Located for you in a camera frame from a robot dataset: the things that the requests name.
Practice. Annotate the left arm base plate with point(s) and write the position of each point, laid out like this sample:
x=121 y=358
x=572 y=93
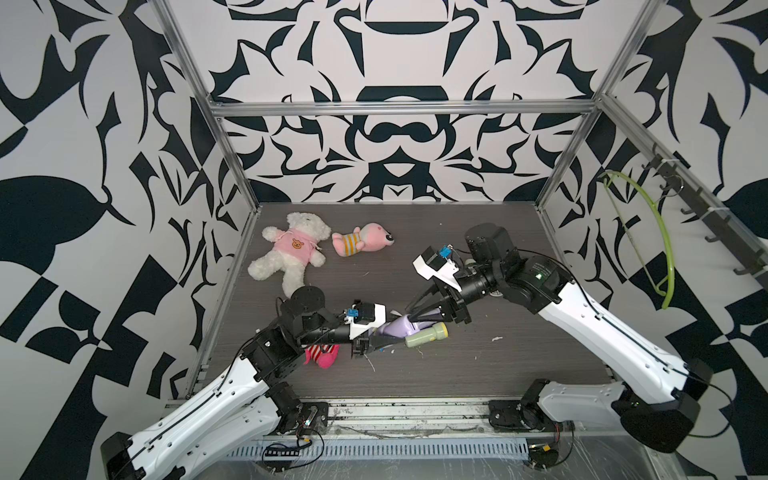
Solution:
x=306 y=415

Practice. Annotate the purple flashlight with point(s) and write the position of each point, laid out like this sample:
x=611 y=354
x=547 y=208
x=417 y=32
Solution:
x=402 y=327

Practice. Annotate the white teddy pink shirt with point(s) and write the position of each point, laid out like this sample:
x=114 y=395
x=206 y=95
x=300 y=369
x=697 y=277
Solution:
x=292 y=251

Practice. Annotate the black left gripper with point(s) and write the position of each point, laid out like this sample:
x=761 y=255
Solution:
x=368 y=346

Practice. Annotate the green flashlight lower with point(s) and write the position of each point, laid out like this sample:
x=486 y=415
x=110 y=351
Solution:
x=435 y=332

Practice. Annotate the black hook rack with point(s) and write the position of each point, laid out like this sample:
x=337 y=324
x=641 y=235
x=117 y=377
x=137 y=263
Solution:
x=700 y=203

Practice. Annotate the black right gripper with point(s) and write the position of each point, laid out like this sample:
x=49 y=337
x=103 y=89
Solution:
x=454 y=308

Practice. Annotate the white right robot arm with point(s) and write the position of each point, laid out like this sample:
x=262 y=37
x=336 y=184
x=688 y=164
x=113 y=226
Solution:
x=655 y=396

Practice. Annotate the glasses doll plush toy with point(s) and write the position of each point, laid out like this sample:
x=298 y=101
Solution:
x=323 y=356

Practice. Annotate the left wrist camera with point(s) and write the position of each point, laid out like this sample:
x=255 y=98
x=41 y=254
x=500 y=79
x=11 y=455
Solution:
x=362 y=317

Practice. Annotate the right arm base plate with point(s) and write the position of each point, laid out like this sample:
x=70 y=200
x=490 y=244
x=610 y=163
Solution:
x=517 y=416

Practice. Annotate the green curved tube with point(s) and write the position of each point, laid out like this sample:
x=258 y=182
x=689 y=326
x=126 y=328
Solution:
x=645 y=228

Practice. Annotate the pink striped plush toy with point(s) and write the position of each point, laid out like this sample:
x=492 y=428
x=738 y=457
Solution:
x=372 y=237

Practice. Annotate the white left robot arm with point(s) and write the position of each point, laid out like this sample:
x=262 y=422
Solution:
x=249 y=398

